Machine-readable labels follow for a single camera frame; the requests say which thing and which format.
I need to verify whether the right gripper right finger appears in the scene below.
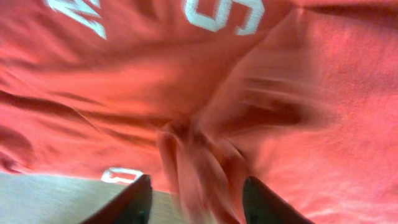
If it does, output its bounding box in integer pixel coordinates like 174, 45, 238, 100
243, 176, 314, 224

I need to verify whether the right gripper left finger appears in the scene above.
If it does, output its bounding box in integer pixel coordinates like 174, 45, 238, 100
80, 175, 152, 224

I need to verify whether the red t-shirt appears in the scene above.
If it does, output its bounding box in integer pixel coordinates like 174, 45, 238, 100
1, 0, 397, 223

